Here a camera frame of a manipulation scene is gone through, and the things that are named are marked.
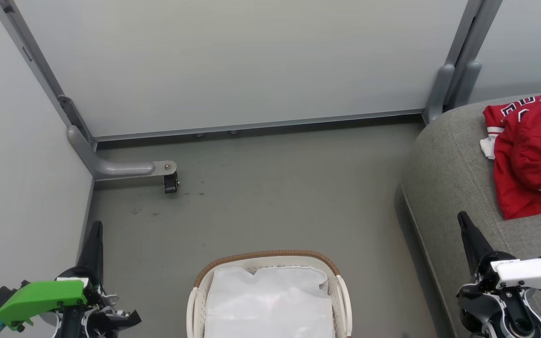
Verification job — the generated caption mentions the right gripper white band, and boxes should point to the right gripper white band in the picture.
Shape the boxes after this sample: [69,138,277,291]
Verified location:
[456,211,541,314]

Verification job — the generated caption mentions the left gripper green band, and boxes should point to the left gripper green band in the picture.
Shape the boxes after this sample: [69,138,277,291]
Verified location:
[0,221,142,338]

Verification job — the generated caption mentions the red and white sports jersey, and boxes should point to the red and white sports jersey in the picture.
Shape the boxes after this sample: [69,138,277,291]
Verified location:
[480,94,541,221]

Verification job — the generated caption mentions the white plastic laundry basket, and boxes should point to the white plastic laundry basket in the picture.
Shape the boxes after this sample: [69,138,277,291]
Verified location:
[186,250,354,338]

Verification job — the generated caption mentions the grey fabric sofa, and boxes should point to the grey fabric sofa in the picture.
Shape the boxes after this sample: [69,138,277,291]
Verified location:
[400,92,541,338]

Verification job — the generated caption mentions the grey partition support foot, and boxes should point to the grey partition support foot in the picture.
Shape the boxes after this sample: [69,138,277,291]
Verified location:
[67,124,178,182]

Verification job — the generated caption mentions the white cloth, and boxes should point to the white cloth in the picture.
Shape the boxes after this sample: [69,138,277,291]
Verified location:
[203,266,336,338]

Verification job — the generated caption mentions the wide pale grey partition panel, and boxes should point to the wide pale grey partition panel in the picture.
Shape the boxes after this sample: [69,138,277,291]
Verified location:
[13,0,469,141]

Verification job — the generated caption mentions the grey partition frame post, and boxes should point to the grey partition frame post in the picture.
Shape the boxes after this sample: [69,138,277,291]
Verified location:
[0,0,97,151]
[423,0,485,124]
[449,0,504,111]

